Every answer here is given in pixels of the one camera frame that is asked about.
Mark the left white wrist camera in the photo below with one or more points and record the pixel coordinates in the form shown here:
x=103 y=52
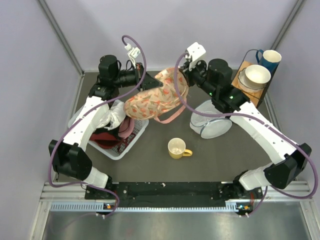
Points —
x=133 y=53

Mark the pink bra in basket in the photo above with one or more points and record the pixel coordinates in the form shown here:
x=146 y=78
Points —
x=126 y=128

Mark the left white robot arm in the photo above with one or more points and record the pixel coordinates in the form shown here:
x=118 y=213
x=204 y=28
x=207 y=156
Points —
x=68 y=154

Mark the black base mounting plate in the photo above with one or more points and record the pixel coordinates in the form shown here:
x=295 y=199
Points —
x=181 y=194

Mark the dark red bra in basket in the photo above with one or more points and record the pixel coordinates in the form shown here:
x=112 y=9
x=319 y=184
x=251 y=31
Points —
x=104 y=140

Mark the peach floral laundry bag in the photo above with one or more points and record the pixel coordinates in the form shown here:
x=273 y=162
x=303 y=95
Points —
x=161 y=104

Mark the blue white mug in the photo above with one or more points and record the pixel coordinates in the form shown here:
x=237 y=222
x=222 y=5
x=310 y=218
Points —
x=269 y=59

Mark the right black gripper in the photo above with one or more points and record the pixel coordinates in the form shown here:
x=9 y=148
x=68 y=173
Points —
x=188 y=73

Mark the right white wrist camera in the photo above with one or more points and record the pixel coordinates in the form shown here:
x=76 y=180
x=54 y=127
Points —
x=195 y=53

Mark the white garment in basket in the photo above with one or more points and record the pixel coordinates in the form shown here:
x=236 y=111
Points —
x=113 y=118

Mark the white bowl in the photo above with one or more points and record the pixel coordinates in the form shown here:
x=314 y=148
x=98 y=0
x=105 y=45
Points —
x=253 y=78

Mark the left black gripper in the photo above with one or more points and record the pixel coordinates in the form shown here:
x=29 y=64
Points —
x=149 y=82

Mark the wooden black frame shelf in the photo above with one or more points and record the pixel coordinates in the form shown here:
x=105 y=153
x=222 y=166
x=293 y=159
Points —
x=258 y=97

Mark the white plastic basket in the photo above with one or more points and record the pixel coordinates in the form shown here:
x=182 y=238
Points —
x=130 y=135

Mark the white mesh laundry bag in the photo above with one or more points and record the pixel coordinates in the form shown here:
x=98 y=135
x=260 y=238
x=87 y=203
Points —
x=209 y=127

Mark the yellow mug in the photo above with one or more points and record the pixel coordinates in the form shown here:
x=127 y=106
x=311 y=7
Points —
x=177 y=149

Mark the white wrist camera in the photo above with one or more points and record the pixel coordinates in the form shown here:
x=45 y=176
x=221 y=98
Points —
x=195 y=53
x=133 y=53

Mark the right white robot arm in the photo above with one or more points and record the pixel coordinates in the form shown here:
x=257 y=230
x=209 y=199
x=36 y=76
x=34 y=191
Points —
x=288 y=158

